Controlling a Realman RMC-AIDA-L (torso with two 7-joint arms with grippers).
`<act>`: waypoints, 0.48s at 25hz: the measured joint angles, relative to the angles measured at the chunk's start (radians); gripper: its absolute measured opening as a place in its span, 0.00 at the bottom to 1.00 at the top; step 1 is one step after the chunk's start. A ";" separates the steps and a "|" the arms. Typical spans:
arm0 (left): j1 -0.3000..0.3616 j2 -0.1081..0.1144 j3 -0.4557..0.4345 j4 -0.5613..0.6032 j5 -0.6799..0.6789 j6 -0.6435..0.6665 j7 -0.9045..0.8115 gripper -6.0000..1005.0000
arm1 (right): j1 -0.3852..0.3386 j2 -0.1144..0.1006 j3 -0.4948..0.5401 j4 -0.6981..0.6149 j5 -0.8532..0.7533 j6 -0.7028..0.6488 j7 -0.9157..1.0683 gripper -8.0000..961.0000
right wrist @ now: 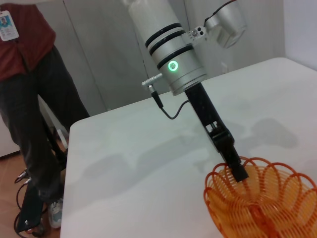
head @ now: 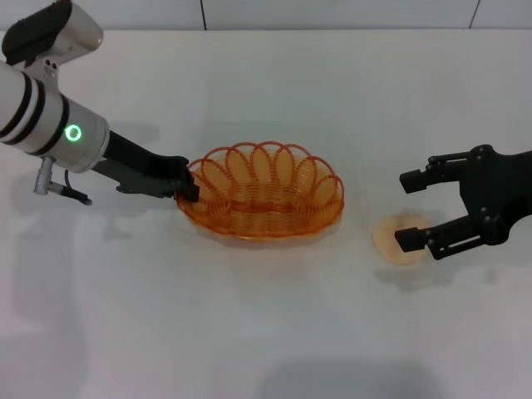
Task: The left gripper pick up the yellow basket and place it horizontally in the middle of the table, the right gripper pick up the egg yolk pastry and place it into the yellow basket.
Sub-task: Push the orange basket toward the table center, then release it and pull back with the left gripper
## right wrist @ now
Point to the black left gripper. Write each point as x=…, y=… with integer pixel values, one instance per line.
x=205, y=114

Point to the orange plastic woven basket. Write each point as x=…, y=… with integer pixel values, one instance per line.
x=262, y=205

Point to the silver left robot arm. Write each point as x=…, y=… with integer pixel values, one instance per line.
x=168, y=49

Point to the person in red vest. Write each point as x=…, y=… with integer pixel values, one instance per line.
x=37, y=111

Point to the white id badge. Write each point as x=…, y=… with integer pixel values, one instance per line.
x=7, y=26

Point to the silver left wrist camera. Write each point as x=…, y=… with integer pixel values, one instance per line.
x=225, y=23

